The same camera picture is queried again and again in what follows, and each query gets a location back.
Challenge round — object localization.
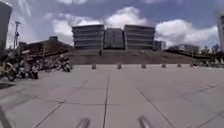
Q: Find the low grey building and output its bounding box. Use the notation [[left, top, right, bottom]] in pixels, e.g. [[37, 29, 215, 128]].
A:
[[167, 43, 201, 55]]

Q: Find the large grey banded building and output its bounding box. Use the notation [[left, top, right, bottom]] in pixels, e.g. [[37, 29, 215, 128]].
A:
[[71, 23, 156, 51]]

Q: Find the grey stone slab plaza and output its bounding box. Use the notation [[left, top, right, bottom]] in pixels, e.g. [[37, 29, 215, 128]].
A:
[[0, 63, 224, 128]]

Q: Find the row of stone bollards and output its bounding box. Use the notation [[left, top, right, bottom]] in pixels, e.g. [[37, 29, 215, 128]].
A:
[[91, 62, 194, 70]]

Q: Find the pale tall building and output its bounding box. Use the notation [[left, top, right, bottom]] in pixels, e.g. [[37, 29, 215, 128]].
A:
[[215, 14, 224, 51]]

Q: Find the robot's own part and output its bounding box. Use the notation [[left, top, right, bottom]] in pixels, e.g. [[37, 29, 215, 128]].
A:
[[76, 117, 91, 128], [137, 115, 152, 128]]

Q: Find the low dark building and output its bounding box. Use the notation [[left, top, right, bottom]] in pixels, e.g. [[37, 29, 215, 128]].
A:
[[18, 35, 74, 55]]

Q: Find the small grey building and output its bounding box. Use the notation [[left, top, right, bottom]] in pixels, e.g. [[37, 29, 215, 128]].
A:
[[153, 40, 167, 52]]

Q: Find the person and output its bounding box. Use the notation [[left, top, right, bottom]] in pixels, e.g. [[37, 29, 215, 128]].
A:
[[28, 61, 40, 80]]

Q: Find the wide grey stone stairway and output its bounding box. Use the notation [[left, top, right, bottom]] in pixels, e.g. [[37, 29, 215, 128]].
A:
[[64, 49, 201, 66]]

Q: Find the row of trees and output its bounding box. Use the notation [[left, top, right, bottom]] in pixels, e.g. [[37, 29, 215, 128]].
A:
[[199, 44, 224, 64]]

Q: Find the row of parked bicycles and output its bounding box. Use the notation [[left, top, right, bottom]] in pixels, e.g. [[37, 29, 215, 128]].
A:
[[191, 57, 224, 69], [0, 54, 73, 82]]

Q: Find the tall grey building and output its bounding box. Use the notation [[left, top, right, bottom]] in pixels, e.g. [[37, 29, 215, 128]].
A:
[[0, 1, 13, 54]]

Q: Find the tall lamp pole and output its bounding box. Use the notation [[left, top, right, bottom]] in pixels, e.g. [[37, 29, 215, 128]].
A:
[[13, 20, 22, 50]]

